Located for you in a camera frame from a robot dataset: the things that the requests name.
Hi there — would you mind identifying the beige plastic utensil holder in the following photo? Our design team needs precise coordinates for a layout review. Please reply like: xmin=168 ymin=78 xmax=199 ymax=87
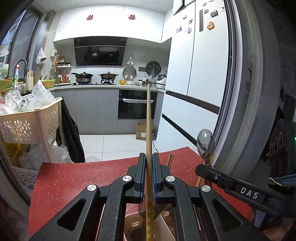
xmin=123 ymin=209 xmax=179 ymax=241

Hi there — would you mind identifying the tan wooden chopstick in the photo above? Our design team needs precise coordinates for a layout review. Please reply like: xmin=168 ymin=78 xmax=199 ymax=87
xmin=146 ymin=84 xmax=154 ymax=241

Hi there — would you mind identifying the plain wooden chopstick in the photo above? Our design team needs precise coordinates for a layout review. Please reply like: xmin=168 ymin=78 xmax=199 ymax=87
xmin=166 ymin=154 xmax=174 ymax=168

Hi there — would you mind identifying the brown handled metal spoon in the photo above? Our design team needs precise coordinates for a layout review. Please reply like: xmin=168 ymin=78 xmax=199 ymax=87
xmin=197 ymin=129 xmax=215 ymax=165

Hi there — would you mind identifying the black kitchen faucet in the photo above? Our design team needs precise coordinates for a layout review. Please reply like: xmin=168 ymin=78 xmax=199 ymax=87
xmin=14 ymin=59 xmax=30 ymax=83

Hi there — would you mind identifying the black hanging garment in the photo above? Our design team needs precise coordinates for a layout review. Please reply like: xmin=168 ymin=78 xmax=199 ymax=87
xmin=61 ymin=100 xmax=85 ymax=163

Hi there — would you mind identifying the cardboard box on floor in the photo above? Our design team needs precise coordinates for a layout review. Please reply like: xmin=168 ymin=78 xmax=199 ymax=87
xmin=136 ymin=121 xmax=147 ymax=141

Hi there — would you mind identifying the beige perforated storage cart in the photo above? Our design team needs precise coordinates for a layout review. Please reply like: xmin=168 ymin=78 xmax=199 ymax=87
xmin=1 ymin=97 xmax=70 ymax=186

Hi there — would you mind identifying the black built-in oven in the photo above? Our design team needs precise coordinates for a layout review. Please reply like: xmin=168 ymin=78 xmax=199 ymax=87
xmin=118 ymin=89 xmax=147 ymax=120

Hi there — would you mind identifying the black wok on stove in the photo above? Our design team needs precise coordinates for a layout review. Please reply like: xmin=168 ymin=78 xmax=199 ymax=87
xmin=71 ymin=72 xmax=93 ymax=83

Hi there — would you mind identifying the brown cooking pot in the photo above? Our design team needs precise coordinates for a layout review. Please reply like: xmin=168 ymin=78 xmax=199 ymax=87
xmin=99 ymin=72 xmax=118 ymax=84

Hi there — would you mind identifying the hanging metal strainer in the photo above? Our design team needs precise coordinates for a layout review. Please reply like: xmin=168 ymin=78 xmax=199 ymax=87
xmin=122 ymin=56 xmax=137 ymax=81

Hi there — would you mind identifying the white refrigerator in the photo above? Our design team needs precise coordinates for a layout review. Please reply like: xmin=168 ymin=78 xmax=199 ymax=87
xmin=156 ymin=1 xmax=229 ymax=152

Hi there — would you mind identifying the black range hood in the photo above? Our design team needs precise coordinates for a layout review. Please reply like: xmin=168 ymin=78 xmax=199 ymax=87
xmin=74 ymin=36 xmax=127 ymax=66

